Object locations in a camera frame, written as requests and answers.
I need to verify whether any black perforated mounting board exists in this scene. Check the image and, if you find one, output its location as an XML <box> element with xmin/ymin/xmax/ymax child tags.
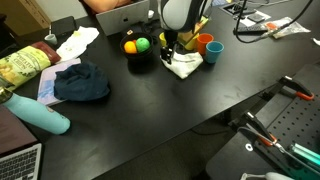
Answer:
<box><xmin>205</xmin><ymin>63</ymin><xmax>320</xmax><ymax>180</ymax></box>

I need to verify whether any white paper sheet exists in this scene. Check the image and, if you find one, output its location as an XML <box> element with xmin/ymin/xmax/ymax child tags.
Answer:
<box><xmin>239</xmin><ymin>9</ymin><xmax>272</xmax><ymax>28</ymax></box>

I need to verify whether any black hanging cable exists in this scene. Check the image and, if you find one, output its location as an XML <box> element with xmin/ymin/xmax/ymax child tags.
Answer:
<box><xmin>232</xmin><ymin>0</ymin><xmax>315</xmax><ymax>45</ymax></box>

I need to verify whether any dark blue crumpled cloth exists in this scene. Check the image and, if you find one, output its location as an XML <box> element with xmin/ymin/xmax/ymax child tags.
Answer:
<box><xmin>53</xmin><ymin>60</ymin><xmax>111</xmax><ymax>102</ymax></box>

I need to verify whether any lavender notebook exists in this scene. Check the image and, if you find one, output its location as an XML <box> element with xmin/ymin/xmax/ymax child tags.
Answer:
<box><xmin>36</xmin><ymin>57</ymin><xmax>82</xmax><ymax>107</ymax></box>

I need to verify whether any short yellow cup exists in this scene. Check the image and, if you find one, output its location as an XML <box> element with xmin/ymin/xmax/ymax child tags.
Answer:
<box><xmin>182</xmin><ymin>33</ymin><xmax>201</xmax><ymax>52</ymax></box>

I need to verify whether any black box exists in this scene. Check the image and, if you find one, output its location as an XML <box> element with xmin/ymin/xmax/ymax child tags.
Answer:
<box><xmin>49</xmin><ymin>15</ymin><xmax>79</xmax><ymax>37</ymax></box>

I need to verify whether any small grey cup with spoon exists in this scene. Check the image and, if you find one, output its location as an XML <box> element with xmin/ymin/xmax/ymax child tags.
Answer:
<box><xmin>43</xmin><ymin>24</ymin><xmax>59</xmax><ymax>46</ymax></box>

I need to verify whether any person's bare forearm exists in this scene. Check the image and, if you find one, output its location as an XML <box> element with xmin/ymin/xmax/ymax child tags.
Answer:
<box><xmin>82</xmin><ymin>0</ymin><xmax>133</xmax><ymax>14</ymax></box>

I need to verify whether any aluminium extrusion bar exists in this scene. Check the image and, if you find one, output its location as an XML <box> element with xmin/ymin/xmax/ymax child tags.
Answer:
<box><xmin>289</xmin><ymin>142</ymin><xmax>320</xmax><ymax>168</ymax></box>

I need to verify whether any black bowl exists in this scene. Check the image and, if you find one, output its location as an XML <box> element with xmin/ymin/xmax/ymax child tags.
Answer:
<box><xmin>119</xmin><ymin>30</ymin><xmax>155</xmax><ymax>63</ymax></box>

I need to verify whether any orange ball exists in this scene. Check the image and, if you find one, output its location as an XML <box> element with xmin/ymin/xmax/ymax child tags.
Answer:
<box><xmin>123</xmin><ymin>40</ymin><xmax>138</xmax><ymax>55</ymax></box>

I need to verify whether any green ball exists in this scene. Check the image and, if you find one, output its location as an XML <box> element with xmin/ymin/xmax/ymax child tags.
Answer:
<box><xmin>135</xmin><ymin>37</ymin><xmax>152</xmax><ymax>54</ymax></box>

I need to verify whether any black TV remote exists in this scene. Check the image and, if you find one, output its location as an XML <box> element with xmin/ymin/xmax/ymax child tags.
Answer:
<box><xmin>232</xmin><ymin>24</ymin><xmax>270</xmax><ymax>36</ymax></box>

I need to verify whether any tall yellow cup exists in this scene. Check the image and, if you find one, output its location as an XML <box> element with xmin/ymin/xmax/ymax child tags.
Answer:
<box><xmin>158</xmin><ymin>31</ymin><xmax>168</xmax><ymax>48</ymax></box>

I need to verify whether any thin white cable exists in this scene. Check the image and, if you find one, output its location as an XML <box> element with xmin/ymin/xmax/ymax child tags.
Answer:
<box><xmin>239</xmin><ymin>171</ymin><xmax>268</xmax><ymax>180</ymax></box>

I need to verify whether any silver laptop with logo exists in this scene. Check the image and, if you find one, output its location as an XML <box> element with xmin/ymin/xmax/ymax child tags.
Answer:
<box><xmin>95</xmin><ymin>0</ymin><xmax>151</xmax><ymax>37</ymax></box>

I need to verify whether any orange cup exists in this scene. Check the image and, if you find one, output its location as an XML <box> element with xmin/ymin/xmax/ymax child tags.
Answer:
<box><xmin>196</xmin><ymin>33</ymin><xmax>215</xmax><ymax>56</ymax></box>

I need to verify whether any grey keyboard laptop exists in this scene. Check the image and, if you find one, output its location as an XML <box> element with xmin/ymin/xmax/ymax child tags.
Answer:
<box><xmin>0</xmin><ymin>105</ymin><xmax>44</xmax><ymax>180</ymax></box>

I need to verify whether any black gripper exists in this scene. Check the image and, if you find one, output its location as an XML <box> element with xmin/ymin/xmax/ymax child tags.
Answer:
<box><xmin>160</xmin><ymin>29</ymin><xmax>180</xmax><ymax>65</ymax></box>

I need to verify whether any clear plastic bag package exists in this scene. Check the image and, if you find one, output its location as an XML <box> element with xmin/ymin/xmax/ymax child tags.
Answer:
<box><xmin>262</xmin><ymin>16</ymin><xmax>312</xmax><ymax>40</ymax></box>

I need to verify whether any black wallet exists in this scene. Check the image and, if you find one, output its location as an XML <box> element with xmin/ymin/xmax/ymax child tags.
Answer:
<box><xmin>249</xmin><ymin>12</ymin><xmax>266</xmax><ymax>24</ymax></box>

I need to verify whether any teal metal water bottle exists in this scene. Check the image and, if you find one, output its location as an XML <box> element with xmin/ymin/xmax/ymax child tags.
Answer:
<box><xmin>0</xmin><ymin>87</ymin><xmax>72</xmax><ymax>136</ymax></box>

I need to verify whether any pale rounded robot base cap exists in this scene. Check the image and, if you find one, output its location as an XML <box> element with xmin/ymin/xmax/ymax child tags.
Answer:
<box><xmin>264</xmin><ymin>171</ymin><xmax>295</xmax><ymax>180</ymax></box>

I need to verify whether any white towel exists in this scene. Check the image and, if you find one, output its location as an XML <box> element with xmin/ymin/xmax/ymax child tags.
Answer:
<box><xmin>159</xmin><ymin>50</ymin><xmax>205</xmax><ymax>80</ymax></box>

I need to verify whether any black clamp orange handle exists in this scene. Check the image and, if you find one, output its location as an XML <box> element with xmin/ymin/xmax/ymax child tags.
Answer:
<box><xmin>265</xmin><ymin>75</ymin><xmax>316</xmax><ymax>102</ymax></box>
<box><xmin>229</xmin><ymin>111</ymin><xmax>278</xmax><ymax>148</ymax></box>

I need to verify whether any brown cardboard box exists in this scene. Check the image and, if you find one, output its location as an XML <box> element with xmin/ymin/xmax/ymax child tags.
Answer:
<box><xmin>0</xmin><ymin>0</ymin><xmax>53</xmax><ymax>38</ymax></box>

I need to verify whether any white paper napkin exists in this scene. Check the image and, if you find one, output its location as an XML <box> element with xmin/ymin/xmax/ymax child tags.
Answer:
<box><xmin>55</xmin><ymin>25</ymin><xmax>101</xmax><ymax>64</ymax></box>

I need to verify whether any blue cup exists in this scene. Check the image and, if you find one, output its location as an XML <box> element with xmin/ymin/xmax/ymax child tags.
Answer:
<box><xmin>204</xmin><ymin>40</ymin><xmax>225</xmax><ymax>65</ymax></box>

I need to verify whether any yellow potato chips bag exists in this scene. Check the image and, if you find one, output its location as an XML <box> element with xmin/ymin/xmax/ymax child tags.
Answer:
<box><xmin>0</xmin><ymin>41</ymin><xmax>62</xmax><ymax>92</ymax></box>

